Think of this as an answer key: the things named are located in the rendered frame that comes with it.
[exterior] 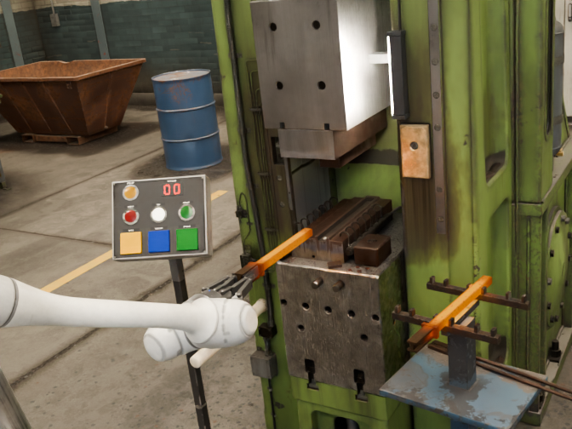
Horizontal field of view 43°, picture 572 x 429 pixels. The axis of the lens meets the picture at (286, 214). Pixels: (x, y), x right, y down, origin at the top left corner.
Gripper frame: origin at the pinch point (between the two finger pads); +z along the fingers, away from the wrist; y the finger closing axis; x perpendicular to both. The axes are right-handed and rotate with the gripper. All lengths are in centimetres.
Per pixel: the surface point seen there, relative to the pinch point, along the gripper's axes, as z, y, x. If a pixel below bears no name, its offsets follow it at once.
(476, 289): 37, 53, -14
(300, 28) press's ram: 45, 0, 61
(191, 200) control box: 35, -45, 6
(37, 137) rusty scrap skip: 443, -617, -106
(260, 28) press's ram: 45, -15, 61
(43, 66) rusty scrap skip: 529, -675, -35
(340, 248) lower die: 43.8, 6.6, -10.0
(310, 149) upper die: 44.2, -1.2, 23.3
